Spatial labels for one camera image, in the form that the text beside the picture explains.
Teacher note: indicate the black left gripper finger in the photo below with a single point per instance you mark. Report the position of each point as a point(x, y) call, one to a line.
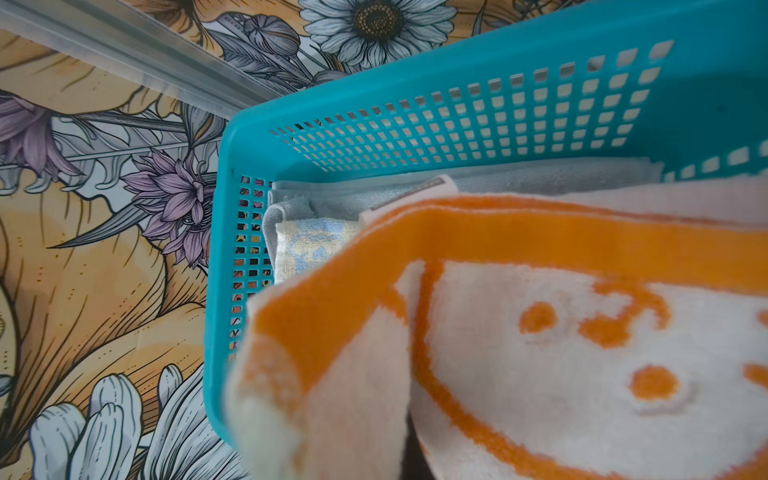
point(413, 463)

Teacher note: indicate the orange patterned towel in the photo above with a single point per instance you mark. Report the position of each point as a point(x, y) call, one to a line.
point(617, 334)

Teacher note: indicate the printed cream towel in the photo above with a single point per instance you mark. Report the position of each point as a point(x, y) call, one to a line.
point(307, 243)

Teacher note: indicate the light grey towel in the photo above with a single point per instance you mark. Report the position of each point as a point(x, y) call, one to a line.
point(296, 200)

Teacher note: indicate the teal plastic basket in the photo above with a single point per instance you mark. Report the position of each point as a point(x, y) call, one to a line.
point(681, 83)

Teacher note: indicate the left aluminium frame post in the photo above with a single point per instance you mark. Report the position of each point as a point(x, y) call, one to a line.
point(76, 57)

